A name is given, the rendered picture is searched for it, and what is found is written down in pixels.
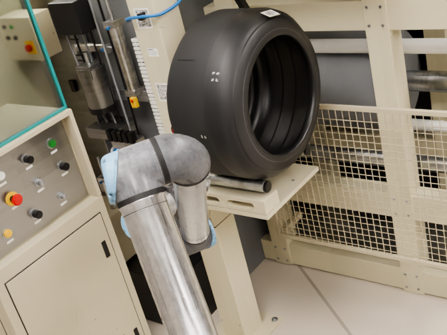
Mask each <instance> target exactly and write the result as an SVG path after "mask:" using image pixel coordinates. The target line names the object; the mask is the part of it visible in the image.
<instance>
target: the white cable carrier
mask: <svg viewBox="0 0 447 335"><path fill-rule="evenodd" d="M131 41H132V42H135V43H132V45H133V46H136V47H134V50H137V51H135V54H137V55H136V58H137V61H138V62H139V63H138V65H139V66H140V70H141V71H140V72H141V74H142V78H143V81H144V82H145V83H144V85H147V86H145V87H146V89H147V90H146V91H147V93H149V94H148V96H149V100H151V101H150V104H151V108H152V111H153V114H154V115H155V116H154V118H155V121H156V123H157V126H158V129H159V134H160V135H161V134H165V131H164V127H163V124H162V120H161V117H160V113H159V110H158V107H157V103H156V99H155V97H154V94H153V90H152V86H151V84H150V79H149V77H148V73H147V70H146V66H145V63H144V59H143V56H142V53H141V50H140V45H139V43H138V39H137V37H135V38H133V39H131Z"/></svg>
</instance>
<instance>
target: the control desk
mask: <svg viewBox="0 0 447 335"><path fill-rule="evenodd" d="M0 335H151V332H150V329H149V327H148V323H147V321H146V318H145V315H144V313H143V310H142V307H141V304H140V301H139V299H138V295H137V294H136V290H135V288H134V284H133V282H132V279H131V276H130V273H129V271H128V267H127V265H126V262H125V260H124V256H123V254H122V251H121V248H120V245H119V243H118V239H117V237H116V234H115V232H114V228H113V226H112V223H111V220H110V217H109V215H108V211H107V209H106V205H105V204H104V200H103V198H102V196H101V192H100V188H99V186H98V183H97V180H96V177H95V174H94V172H93V169H92V166H91V163H90V160H89V158H88V154H87V152H86V149H85V146H84V144H83V141H82V138H81V135H80V132H79V130H78V126H77V124H76V121H75V117H74V115H73V112H72V110H71V109H70V108H67V109H65V110H63V111H62V112H60V113H58V114H57V115H55V116H53V117H52V118H50V119H48V120H46V121H45V122H43V123H42V124H39V125H38V126H36V127H35V128H33V129H31V130H29V131H28V132H26V133H24V134H23V135H21V136H19V137H18V138H16V139H14V140H13V141H11V142H9V143H8V144H6V145H4V146H3V147H1V148H0Z"/></svg>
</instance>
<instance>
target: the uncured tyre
mask: <svg viewBox="0 0 447 335"><path fill-rule="evenodd" d="M270 9H271V10H273V11H275V12H278V13H280V15H276V16H273V17H268V16H267V15H264V14H262V13H261V12H263V11H268V10H270ZM178 59H181V60H178ZM189 60H194V61H189ZM212 70H220V71H221V72H220V80H219V84H218V83H210V79H211V74H212ZM166 96H167V107H168V115H169V119H170V123H171V126H172V129H173V131H174V133H175V134H183V135H186V136H190V137H192V138H195V139H196V140H198V141H199V142H201V143H202V144H203V145H204V146H205V147H206V149H207V151H208V153H209V155H210V160H211V169H210V172H211V173H215V174H220V175H228V176H234V177H242V178H247V179H267V178H271V177H275V176H277V175H279V174H281V173H283V172H284V171H285V170H287V169H288V168H289V167H290V166H291V165H292V164H293V163H294V162H295V161H296V160H297V159H298V158H299V156H300V155H301V154H302V153H303V151H304V150H305V148H306V147H307V144H308V143H309V141H310V139H311V136H312V134H313V131H314V129H315V124H316V122H317V117H318V113H319V105H320V97H321V81H320V73H319V65H318V62H317V57H316V54H315V51H314V48H313V45H312V44H311V41H310V40H309V38H308V36H307V35H306V34H305V32H304V31H303V29H302V28H301V27H300V26H299V24H298V23H297V22H296V20H295V19H294V18H292V17H291V16H290V15H288V14H287V13H284V12H283V11H279V10H277V9H272V8H269V7H255V8H238V9H220V10H217V11H214V12H211V13H208V14H207V15H204V16H203V17H201V18H199V19H198V20H197V21H196V22H195V23H194V24H193V25H192V26H191V27H190V28H189V29H188V30H187V31H186V33H185V35H184V36H183V37H182V40H181V41H180V43H179V45H178V48H177V49H176V52H175V54H174V57H173V59H172V63H171V65H170V70H169V73H168V82H167V93H166ZM199 133H201V134H206V135H207V138H208V140H201V138H200V135H199Z"/></svg>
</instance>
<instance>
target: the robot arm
mask: <svg viewBox="0 0 447 335"><path fill-rule="evenodd" d="M100 163H101V167H102V172H103V176H104V182H105V185H106V190H107V194H108V198H109V202H110V204H111V205H116V204H117V206H118V209H119V211H120V212H121V214H122V217H121V225H122V229H123V231H124V232H125V234H126V235H127V236H128V237H130V238H131V240H132V243H133V245H134V248H135V251H136V254H137V256H138V259H139V261H140V264H141V267H142V270H143V272H144V275H145V277H146V280H147V283H148V286H149V288H150V291H151V293H152V296H153V299H154V302H155V304H156V307H157V309H158V312H159V315H160V318H161V320H162V323H163V325H164V328H165V331H166V333H167V335H219V334H218V331H217V329H216V326H215V324H214V321H213V318H212V316H211V313H210V310H209V308H208V305H207V303H206V300H205V298H204V294H203V292H202V290H201V287H200V284H199V282H198V279H197V276H196V274H195V271H194V268H193V266H192V263H191V261H190V258H189V255H192V254H194V253H197V252H200V251H203V250H204V249H209V248H210V247H212V246H214V245H215V244H216V242H217V239H216V233H215V230H214V227H213V225H212V223H211V221H210V220H209V219H208V201H207V192H208V189H209V187H210V183H211V181H210V179H206V178H207V176H208V175H209V173H210V169H211V160H210V155H209V153H208V151H207V149H206V147H205V146H204V145H203V144H202V143H201V142H199V141H198V140H196V139H195V138H192V137H190V136H186V135H183V134H161V135H157V136H154V137H153V138H150V139H147V140H144V141H141V142H138V143H135V144H132V145H130V146H127V147H125V148H121V149H117V150H116V151H114V152H111V153H109V154H106V155H105V156H103V157H102V159H101V162H100ZM167 184H169V185H167ZM174 215H175V216H176V217H177V218H178V219H179V221H180V228H178V226H177V224H176V221H175V219H174Z"/></svg>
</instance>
